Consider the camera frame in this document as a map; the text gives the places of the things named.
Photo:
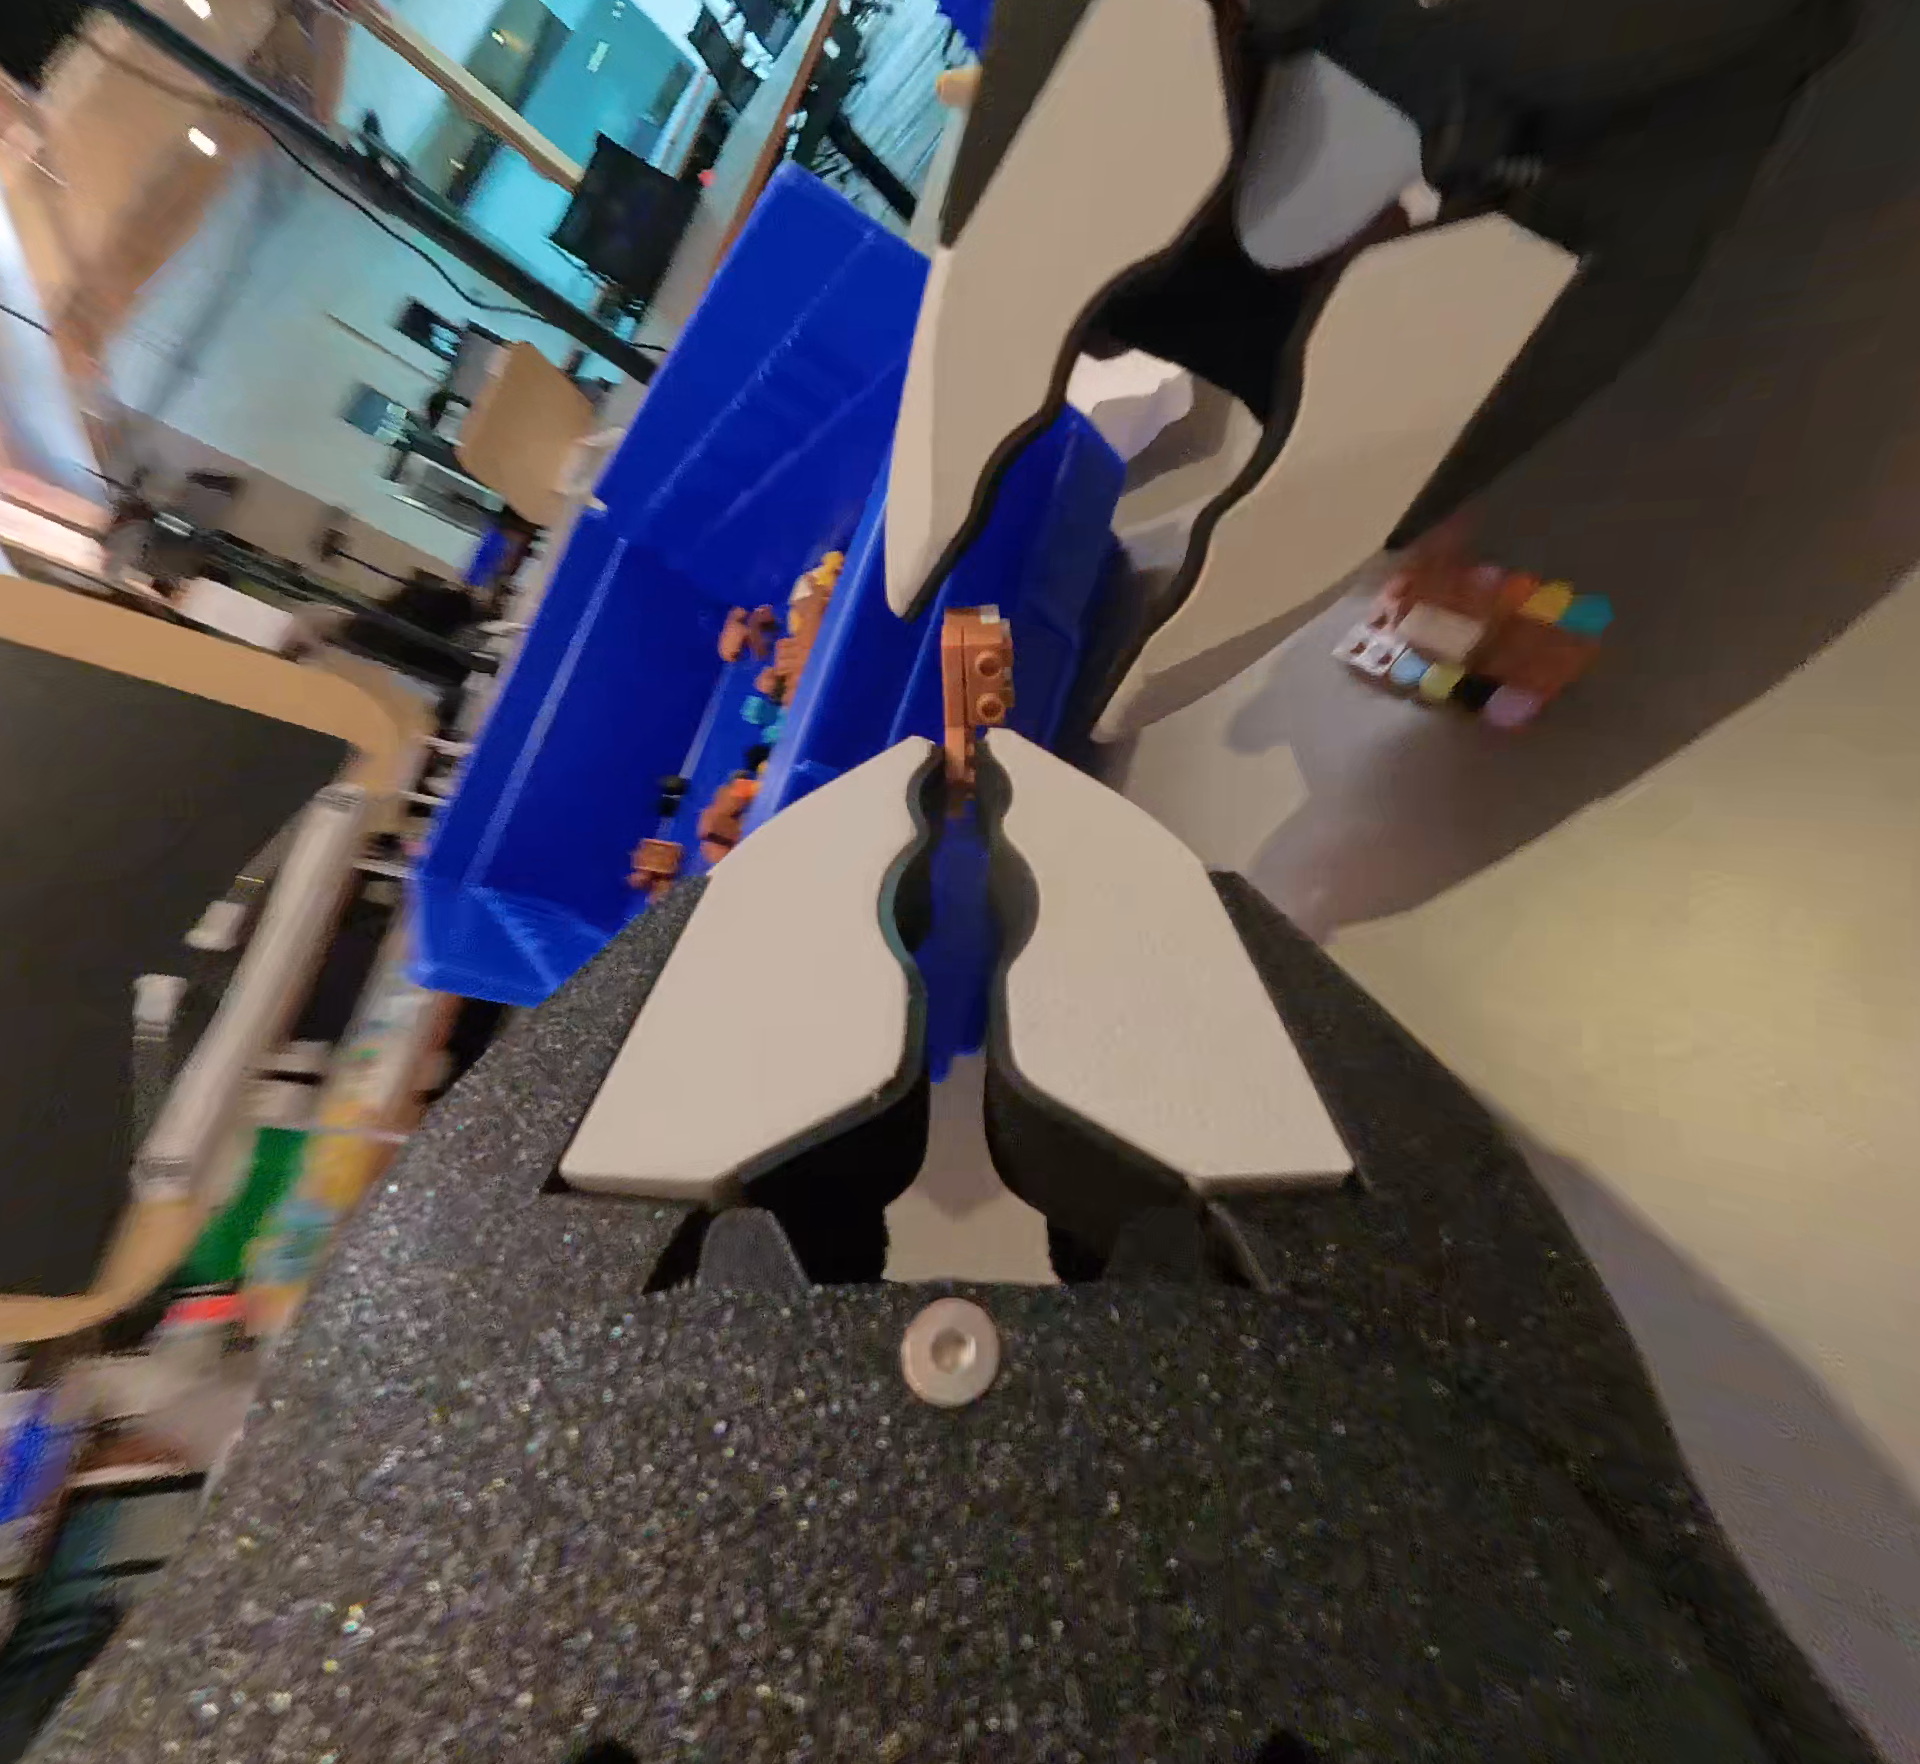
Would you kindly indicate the black stand bar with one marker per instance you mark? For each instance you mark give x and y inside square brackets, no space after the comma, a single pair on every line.
[377,182]

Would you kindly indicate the black plywood-edged panel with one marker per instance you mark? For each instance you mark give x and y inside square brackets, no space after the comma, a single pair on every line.
[137,893]

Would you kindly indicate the green toy brick baseplate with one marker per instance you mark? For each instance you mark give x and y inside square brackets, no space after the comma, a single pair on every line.
[263,1210]

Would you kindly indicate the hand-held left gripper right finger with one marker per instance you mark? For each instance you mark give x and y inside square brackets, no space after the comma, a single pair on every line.
[1157,1029]

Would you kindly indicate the black office chair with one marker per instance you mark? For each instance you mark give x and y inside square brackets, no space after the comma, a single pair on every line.
[625,218]

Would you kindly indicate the blue plastic bin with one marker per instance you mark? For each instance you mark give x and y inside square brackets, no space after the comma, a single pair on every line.
[570,745]

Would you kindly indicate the brick chunk with coloured studs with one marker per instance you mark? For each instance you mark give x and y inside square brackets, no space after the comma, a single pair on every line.
[1545,654]

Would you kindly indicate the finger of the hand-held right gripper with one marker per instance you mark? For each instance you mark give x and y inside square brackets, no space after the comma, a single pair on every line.
[1049,173]
[1396,369]

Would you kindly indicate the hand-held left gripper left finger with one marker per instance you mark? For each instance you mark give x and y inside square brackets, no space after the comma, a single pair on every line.
[735,1029]

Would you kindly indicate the pile of loose toy bricks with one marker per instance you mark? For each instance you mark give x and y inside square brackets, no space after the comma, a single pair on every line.
[803,623]

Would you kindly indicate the small brown studded brick piece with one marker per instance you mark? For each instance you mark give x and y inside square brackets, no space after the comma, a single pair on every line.
[983,684]

